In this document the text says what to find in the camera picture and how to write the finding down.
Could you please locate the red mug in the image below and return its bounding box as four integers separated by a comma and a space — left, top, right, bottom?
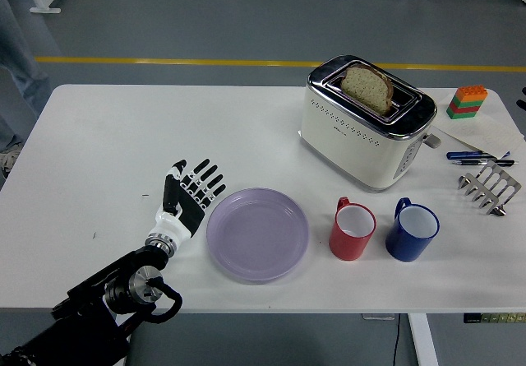
328, 196, 377, 262

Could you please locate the purple plate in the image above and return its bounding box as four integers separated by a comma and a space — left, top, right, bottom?
205, 188, 311, 285

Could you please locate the toy brick stack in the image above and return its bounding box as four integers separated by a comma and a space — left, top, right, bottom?
445, 85, 488, 120

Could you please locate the white paper sheet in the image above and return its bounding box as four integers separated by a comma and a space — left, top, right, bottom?
431, 110, 526, 157

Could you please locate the black desk control panel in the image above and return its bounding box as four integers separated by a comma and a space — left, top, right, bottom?
463, 312, 526, 325

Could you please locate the blue mug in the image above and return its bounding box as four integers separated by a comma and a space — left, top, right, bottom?
385, 197, 441, 263

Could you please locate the black pen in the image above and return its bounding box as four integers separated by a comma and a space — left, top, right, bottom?
450, 159, 517, 167

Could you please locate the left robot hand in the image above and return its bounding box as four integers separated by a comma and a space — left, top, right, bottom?
150, 159, 227, 250

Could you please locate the bread slice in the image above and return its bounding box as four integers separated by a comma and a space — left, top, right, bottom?
339, 64, 395, 116

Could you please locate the blue pen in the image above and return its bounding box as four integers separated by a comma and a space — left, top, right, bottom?
445, 150, 511, 160

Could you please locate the metal toast rack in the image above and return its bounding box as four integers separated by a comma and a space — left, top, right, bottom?
458, 160, 522, 218

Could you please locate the cream chrome toaster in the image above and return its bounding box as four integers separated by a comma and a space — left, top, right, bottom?
298, 54, 441, 194

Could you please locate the person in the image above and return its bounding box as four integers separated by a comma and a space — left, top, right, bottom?
0, 0, 54, 180

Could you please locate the black cable under table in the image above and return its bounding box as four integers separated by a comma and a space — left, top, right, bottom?
390, 313, 402, 366

